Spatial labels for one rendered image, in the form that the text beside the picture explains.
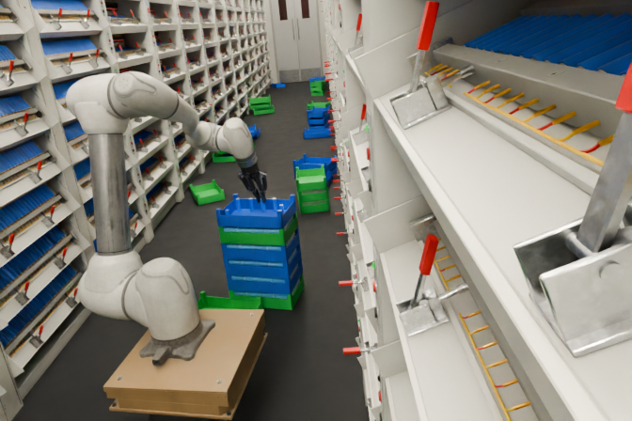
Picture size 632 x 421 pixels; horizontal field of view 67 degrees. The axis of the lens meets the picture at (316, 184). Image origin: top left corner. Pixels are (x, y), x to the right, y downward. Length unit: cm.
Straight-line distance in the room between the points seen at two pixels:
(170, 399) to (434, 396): 116
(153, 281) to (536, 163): 131
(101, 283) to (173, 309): 25
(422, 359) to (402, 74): 30
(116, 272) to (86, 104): 51
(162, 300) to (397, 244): 98
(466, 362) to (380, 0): 36
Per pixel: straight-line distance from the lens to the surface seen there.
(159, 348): 157
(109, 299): 160
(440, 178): 27
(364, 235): 110
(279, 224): 200
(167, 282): 147
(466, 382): 41
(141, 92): 144
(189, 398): 147
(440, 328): 46
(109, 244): 160
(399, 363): 71
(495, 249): 19
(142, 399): 155
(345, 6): 124
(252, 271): 216
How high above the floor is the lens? 121
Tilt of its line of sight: 19 degrees down
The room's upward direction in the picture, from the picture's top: 5 degrees counter-clockwise
